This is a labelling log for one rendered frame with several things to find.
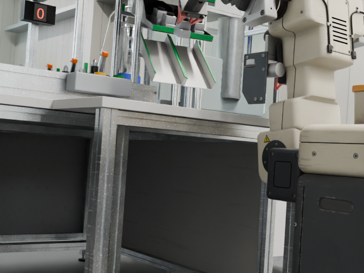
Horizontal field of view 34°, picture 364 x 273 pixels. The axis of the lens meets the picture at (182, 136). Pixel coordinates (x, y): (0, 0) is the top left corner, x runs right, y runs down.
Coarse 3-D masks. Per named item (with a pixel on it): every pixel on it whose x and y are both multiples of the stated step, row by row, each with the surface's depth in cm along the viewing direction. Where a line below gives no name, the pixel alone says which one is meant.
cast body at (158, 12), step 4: (156, 8) 240; (160, 8) 238; (164, 8) 239; (156, 12) 238; (160, 12) 238; (164, 12) 239; (152, 16) 241; (156, 16) 238; (160, 16) 239; (152, 20) 241; (156, 20) 238; (160, 20) 238; (156, 24) 238
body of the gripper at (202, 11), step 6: (180, 0) 213; (186, 0) 215; (192, 0) 210; (186, 6) 213; (192, 6) 211; (198, 6) 211; (204, 6) 217; (192, 12) 213; (198, 12) 214; (204, 12) 215
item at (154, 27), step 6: (144, 0) 252; (150, 0) 253; (156, 0) 254; (132, 6) 251; (144, 6) 239; (150, 6) 254; (156, 6) 255; (162, 6) 254; (168, 6) 248; (132, 12) 251; (144, 12) 238; (150, 12) 255; (144, 18) 238; (150, 18) 249; (150, 24) 231; (174, 24) 241; (156, 30) 230; (162, 30) 231; (168, 30) 232
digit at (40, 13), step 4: (36, 4) 218; (40, 4) 219; (36, 8) 218; (40, 8) 219; (44, 8) 220; (36, 12) 218; (40, 12) 219; (44, 12) 220; (36, 16) 218; (40, 16) 219; (44, 16) 220; (40, 20) 219; (44, 20) 220
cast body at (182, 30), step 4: (184, 20) 220; (188, 20) 221; (176, 24) 223; (180, 24) 219; (184, 24) 220; (188, 24) 220; (176, 28) 222; (180, 28) 220; (184, 28) 220; (188, 28) 221; (176, 32) 222; (180, 32) 219; (184, 32) 220; (188, 32) 220; (180, 36) 220; (184, 36) 220; (188, 36) 221
